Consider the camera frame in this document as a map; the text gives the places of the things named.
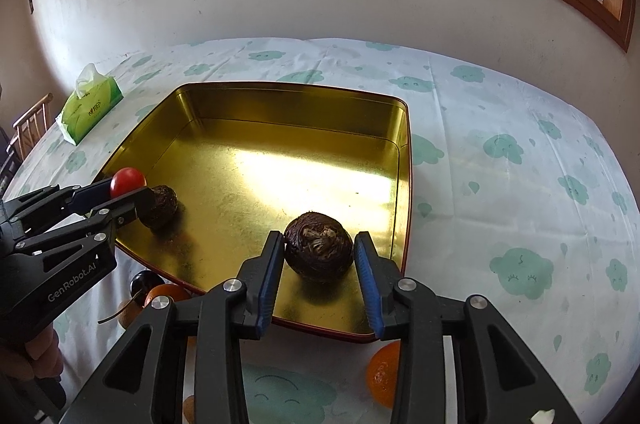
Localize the dark brown water chestnut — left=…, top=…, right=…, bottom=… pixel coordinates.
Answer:
left=284, top=211, right=354, bottom=281
left=139, top=185, right=179, bottom=229

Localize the cloud print tablecloth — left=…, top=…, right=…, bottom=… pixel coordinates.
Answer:
left=0, top=38, right=636, bottom=424

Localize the large orange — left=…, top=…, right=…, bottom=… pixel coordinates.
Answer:
left=366, top=340, right=402, bottom=409

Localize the red and gold tin box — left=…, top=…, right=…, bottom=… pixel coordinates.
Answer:
left=95, top=81, right=412, bottom=345

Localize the wooden chair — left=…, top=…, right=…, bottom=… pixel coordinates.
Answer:
left=11, top=92, right=54, bottom=157

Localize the red cherry tomato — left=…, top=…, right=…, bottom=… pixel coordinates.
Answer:
left=110, top=167, right=147, bottom=199

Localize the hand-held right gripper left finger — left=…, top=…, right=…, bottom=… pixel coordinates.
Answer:
left=60, top=230, right=286, bottom=424

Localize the dark cherry with stem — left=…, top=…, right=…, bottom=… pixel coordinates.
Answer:
left=97, top=270, right=166, bottom=325

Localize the person's left hand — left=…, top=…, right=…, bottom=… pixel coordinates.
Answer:
left=0, top=326, right=63, bottom=380

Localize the oval orange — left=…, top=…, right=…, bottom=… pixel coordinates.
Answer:
left=144, top=284, right=192, bottom=305

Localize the green tissue pack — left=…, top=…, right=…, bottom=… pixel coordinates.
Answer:
left=55, top=64, right=124, bottom=147

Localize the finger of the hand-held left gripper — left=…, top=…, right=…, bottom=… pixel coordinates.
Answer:
left=15, top=187, right=157, bottom=257
left=0, top=178, right=115, bottom=235

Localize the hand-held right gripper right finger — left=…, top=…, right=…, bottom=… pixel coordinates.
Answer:
left=354, top=231, right=583, bottom=424

